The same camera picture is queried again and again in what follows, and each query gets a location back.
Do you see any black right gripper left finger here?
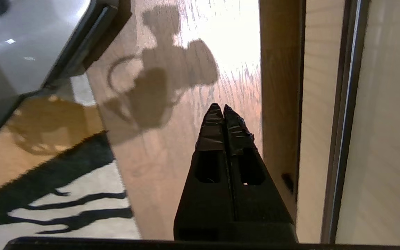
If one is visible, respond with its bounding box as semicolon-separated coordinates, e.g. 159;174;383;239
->
174;103;236;242

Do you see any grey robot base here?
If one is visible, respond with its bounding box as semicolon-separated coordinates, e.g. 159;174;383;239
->
0;0;133;143

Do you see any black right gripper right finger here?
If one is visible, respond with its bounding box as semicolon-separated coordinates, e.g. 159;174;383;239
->
221;104;298;242

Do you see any black white zebra rug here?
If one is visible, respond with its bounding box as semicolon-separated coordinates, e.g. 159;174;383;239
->
0;132;141;243

